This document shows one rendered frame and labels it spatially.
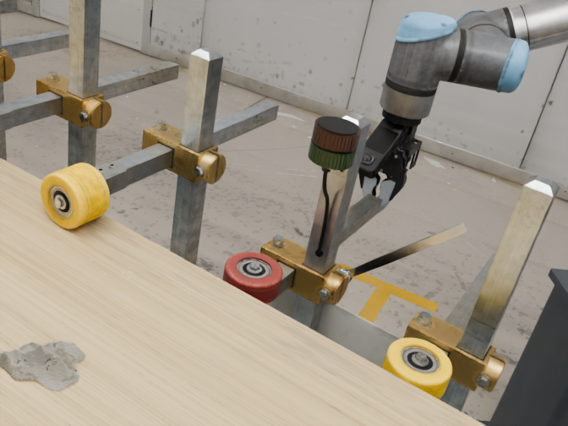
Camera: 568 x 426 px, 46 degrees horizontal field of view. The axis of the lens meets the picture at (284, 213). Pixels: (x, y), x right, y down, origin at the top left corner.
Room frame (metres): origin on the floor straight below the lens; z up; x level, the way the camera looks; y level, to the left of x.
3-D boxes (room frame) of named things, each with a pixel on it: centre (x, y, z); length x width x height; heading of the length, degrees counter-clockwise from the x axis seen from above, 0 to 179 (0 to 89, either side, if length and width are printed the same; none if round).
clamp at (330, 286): (0.84, -0.05, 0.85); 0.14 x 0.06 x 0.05; 63
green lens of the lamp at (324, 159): (0.79, -0.05, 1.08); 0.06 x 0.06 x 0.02
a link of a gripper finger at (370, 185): (1.14, -0.16, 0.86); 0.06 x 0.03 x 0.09; 153
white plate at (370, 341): (0.84, -0.10, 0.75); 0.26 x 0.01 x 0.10; 63
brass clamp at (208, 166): (0.95, 0.18, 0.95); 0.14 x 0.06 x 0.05; 63
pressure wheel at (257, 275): (0.74, 0.02, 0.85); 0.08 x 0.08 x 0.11
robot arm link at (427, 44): (1.13, -0.17, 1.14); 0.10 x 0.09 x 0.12; 91
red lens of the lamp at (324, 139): (0.79, -0.05, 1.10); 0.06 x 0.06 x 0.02
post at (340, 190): (0.83, -0.07, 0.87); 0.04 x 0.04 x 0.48; 63
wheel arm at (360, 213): (0.92, -0.06, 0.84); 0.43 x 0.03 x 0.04; 153
